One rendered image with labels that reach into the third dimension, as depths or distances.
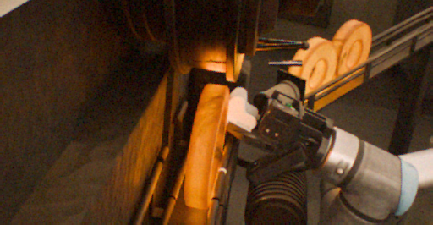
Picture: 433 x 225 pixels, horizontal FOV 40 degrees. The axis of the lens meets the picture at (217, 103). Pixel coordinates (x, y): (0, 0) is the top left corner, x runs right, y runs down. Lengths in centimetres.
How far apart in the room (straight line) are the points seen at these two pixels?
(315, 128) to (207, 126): 26
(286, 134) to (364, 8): 257
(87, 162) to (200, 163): 24
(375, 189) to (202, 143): 34
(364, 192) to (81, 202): 59
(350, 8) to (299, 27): 32
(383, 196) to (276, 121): 22
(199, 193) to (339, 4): 277
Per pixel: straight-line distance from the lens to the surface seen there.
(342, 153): 98
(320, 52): 132
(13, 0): 41
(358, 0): 349
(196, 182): 81
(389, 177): 101
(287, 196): 121
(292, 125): 96
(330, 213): 107
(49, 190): 56
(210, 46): 64
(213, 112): 80
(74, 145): 62
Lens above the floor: 118
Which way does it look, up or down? 25 degrees down
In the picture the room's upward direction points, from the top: 7 degrees clockwise
